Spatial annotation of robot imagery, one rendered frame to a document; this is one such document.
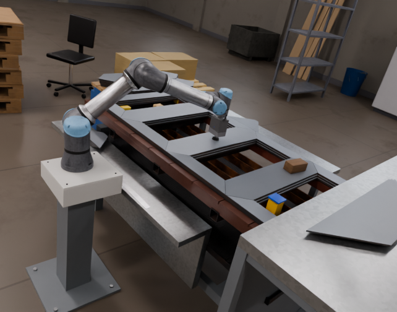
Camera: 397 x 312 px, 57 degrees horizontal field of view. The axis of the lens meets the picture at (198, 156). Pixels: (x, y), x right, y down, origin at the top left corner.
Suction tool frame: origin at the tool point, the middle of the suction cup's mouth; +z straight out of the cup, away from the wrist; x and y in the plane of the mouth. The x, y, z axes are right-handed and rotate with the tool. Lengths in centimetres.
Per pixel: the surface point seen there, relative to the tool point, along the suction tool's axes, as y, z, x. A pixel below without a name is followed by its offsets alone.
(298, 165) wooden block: -46, -6, -20
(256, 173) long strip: -38.9, -0.9, 2.9
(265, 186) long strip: -50, -1, 7
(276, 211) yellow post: -66, 0, 16
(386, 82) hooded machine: 160, 27, -514
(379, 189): -93, -24, -7
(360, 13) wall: 299, -66, -588
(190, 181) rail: -30.7, 1.8, 38.0
